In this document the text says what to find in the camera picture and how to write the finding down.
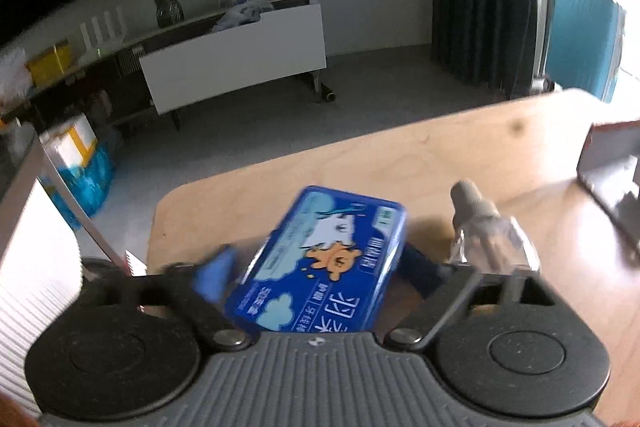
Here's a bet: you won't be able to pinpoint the white yellow cardboard box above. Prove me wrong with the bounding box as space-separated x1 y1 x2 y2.
39 114 98 169

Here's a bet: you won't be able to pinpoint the white TV cabinet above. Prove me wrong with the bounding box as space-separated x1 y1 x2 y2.
139 0 326 115

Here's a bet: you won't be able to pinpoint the blue plastic bag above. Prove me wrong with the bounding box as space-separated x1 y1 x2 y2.
39 144 115 231

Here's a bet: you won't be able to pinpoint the teal suitcase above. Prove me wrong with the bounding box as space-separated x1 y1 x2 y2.
544 0 626 103

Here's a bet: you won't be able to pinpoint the clear glass spray bottle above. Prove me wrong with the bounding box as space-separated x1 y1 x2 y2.
449 179 541 274

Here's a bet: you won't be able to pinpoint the white plastic bag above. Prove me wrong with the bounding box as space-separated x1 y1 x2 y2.
0 48 32 108

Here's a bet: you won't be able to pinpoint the blue tissue pack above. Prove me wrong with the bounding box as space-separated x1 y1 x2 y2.
224 185 407 335

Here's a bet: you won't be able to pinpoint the curved white side counter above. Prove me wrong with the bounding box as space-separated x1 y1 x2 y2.
0 116 132 417

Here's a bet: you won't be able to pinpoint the white router with antennas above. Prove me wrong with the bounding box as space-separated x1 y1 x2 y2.
78 5 128 63

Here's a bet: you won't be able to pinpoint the orange white cardboard tray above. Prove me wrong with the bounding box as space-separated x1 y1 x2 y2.
576 120 639 258

